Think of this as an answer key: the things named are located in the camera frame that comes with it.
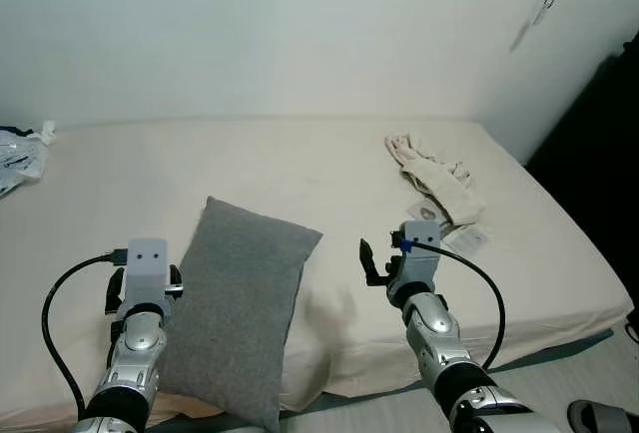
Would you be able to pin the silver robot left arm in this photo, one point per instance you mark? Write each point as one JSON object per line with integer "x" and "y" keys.
{"x": 135, "y": 353}

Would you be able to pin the bed with beige sheet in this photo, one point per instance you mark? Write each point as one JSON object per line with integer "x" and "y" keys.
{"x": 300, "y": 164}

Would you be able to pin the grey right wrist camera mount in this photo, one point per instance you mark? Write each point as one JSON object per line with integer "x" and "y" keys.
{"x": 420, "y": 248}

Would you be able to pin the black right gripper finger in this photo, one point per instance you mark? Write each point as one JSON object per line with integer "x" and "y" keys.
{"x": 367, "y": 256}

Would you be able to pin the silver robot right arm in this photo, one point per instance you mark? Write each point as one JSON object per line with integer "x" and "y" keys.
{"x": 434, "y": 328}

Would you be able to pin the white paper packet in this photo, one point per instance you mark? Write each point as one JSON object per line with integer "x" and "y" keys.
{"x": 424, "y": 214}
{"x": 467, "y": 241}

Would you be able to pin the beige crumpled cloth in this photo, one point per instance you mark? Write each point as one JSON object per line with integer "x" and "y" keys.
{"x": 434, "y": 179}

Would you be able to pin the black slipper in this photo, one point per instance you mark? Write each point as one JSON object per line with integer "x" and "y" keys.
{"x": 599, "y": 418}

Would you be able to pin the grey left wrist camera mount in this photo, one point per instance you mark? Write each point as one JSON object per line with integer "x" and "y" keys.
{"x": 146, "y": 268}

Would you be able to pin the grey pillow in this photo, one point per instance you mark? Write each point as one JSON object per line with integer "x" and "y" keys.
{"x": 240, "y": 303}

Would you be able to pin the clear plastic bag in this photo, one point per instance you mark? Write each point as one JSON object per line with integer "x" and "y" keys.
{"x": 20, "y": 159}

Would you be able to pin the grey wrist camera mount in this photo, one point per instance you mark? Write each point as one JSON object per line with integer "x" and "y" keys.
{"x": 146, "y": 268}
{"x": 420, "y": 248}

